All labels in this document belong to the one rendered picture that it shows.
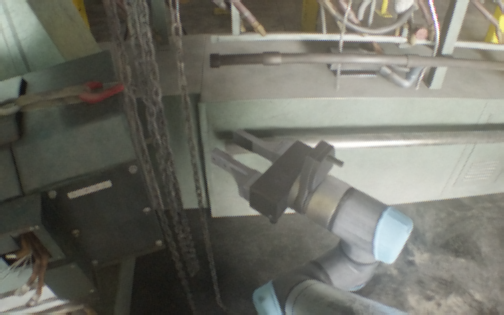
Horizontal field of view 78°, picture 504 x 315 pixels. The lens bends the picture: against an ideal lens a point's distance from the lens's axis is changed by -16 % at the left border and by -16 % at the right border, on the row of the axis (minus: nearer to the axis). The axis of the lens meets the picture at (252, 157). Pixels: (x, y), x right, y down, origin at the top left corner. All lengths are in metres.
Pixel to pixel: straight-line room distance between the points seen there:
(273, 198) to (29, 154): 0.49
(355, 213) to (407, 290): 1.02
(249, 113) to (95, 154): 0.59
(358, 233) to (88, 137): 0.53
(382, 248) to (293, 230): 1.05
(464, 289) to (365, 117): 0.82
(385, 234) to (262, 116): 0.77
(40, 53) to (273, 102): 0.79
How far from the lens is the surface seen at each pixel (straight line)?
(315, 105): 1.20
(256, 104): 1.17
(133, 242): 0.94
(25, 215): 0.75
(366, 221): 0.52
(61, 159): 0.76
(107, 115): 0.76
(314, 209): 0.53
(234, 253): 1.48
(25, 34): 1.29
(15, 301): 1.12
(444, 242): 1.70
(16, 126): 0.81
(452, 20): 1.28
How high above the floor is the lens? 1.28
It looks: 45 degrees down
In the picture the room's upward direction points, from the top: straight up
